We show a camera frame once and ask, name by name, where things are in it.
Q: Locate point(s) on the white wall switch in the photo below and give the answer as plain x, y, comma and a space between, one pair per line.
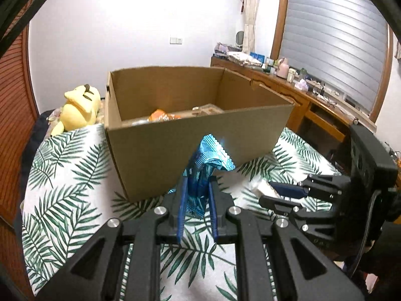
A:
175, 41

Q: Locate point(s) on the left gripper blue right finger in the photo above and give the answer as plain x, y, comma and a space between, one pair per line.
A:
233, 225

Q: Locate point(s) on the brown cardboard box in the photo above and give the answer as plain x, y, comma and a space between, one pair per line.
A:
150, 157

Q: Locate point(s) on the grey window blind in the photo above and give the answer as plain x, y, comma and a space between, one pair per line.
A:
341, 42

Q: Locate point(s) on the clear brown snack packet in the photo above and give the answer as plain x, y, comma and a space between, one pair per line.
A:
205, 110

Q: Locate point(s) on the white red snack packet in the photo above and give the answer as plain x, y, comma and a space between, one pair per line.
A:
263, 188

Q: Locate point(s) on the wooden slatted wardrobe door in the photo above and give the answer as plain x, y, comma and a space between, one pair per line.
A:
18, 115

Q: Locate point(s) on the blue foil snack packet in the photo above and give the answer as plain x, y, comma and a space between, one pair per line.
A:
208, 157

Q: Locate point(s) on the floral bed sheet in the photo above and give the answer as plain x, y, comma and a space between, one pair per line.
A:
53, 118

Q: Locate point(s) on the small white desk fan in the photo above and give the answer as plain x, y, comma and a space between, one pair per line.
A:
239, 39

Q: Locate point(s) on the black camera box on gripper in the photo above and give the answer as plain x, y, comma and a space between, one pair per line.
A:
370, 161

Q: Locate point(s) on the orange white snack packet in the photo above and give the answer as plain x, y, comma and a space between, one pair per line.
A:
161, 116

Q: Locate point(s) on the folded floral cloth stack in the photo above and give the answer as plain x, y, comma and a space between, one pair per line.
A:
243, 59

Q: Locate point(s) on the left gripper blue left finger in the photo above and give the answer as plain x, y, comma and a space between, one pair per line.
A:
163, 225

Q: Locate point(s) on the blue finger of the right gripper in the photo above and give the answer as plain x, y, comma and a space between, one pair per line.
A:
279, 203
288, 189

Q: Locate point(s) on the green leaf pattern cloth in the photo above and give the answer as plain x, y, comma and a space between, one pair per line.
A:
72, 189

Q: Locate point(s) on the yellow pikachu plush toy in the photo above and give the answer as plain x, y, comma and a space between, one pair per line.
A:
80, 109

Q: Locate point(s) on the beige floral curtain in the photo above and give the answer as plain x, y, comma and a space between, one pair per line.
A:
250, 13

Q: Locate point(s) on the pink kettle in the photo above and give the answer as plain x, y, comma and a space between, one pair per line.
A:
282, 68

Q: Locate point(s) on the wooden sideboard cabinet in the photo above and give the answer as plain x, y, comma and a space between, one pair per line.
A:
322, 124

